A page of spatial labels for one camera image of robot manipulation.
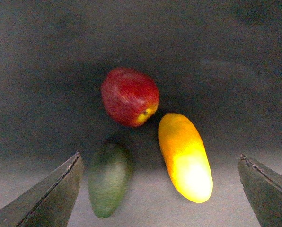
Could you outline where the red apple near front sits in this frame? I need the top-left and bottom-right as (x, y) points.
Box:
(100, 67), (159, 127)

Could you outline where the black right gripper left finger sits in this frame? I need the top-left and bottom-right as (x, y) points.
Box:
(0, 152), (84, 227)

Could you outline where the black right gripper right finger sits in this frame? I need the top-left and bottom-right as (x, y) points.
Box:
(238, 153), (282, 227)

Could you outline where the yellow mango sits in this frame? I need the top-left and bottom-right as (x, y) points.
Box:
(158, 113), (213, 203)

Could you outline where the green avocado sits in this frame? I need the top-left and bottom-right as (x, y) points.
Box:
(88, 141), (133, 218)

